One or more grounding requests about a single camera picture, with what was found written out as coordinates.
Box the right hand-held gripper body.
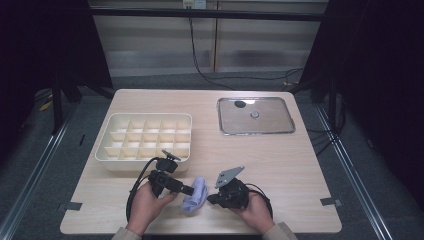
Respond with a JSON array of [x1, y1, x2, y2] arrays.
[[213, 165, 252, 211]]

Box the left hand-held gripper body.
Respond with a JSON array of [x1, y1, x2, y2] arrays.
[[147, 148, 184, 198]]

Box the light purple sock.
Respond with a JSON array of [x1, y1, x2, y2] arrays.
[[180, 176, 210, 214]]

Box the cream divided storage box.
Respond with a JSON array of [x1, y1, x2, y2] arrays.
[[94, 112, 193, 173]]

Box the person's right hand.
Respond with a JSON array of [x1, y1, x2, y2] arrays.
[[232, 191, 276, 235]]

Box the person's left hand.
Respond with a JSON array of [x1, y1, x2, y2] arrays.
[[125, 181, 180, 237]]

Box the clear tray with metal rim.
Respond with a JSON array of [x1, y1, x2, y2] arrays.
[[216, 96, 297, 137]]

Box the grey tape piece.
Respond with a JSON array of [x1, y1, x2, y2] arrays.
[[319, 197, 343, 208], [56, 201, 83, 212]]

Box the black metal stand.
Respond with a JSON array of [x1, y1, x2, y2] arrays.
[[327, 75, 339, 132], [49, 75, 65, 136]]

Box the yellow object on floor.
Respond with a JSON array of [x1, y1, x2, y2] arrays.
[[37, 99, 54, 113]]

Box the black horizontal bar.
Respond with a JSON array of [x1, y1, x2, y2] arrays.
[[89, 7, 330, 23]]

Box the dark curtain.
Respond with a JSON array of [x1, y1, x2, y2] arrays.
[[298, 0, 424, 212], [0, 0, 114, 168]]

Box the right hand-held gripper black cable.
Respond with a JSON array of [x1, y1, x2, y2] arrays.
[[245, 182, 274, 220]]

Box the black floor cables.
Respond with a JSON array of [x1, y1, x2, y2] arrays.
[[305, 94, 347, 158]]

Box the metal floor rail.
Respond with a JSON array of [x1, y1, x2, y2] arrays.
[[314, 104, 395, 240], [0, 102, 80, 240]]

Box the black wall cable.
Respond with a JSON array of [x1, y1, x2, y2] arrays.
[[187, 16, 305, 92]]

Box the white wall outlet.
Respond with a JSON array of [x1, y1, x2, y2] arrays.
[[182, 0, 208, 10]]

